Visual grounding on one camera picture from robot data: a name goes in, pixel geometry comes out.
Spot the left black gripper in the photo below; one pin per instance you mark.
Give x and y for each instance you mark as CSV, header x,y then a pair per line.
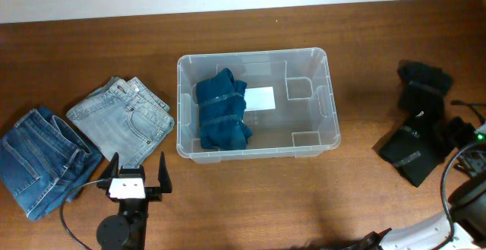
x,y
153,192

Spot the teal garment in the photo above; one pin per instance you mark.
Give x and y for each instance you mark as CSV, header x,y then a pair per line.
x,y
221,102

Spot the small black garment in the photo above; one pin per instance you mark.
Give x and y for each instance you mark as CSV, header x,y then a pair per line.
x,y
425,87

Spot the dark blue folded jeans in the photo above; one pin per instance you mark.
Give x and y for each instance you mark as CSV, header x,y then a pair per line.
x,y
42,159

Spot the clear plastic storage container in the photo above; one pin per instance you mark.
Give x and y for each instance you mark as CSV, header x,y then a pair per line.
x,y
303,124

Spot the light blue jeans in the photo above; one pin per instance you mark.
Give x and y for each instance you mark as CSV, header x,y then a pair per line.
x,y
124,118

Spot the white label in container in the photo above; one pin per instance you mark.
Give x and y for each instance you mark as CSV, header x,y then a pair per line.
x,y
260,98

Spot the large black garment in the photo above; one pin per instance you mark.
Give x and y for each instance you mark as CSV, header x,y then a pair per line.
x,y
417,147

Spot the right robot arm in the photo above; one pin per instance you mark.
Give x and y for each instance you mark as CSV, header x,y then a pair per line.
x,y
461,225

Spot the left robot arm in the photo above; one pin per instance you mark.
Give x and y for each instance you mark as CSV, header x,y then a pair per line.
x,y
126,230

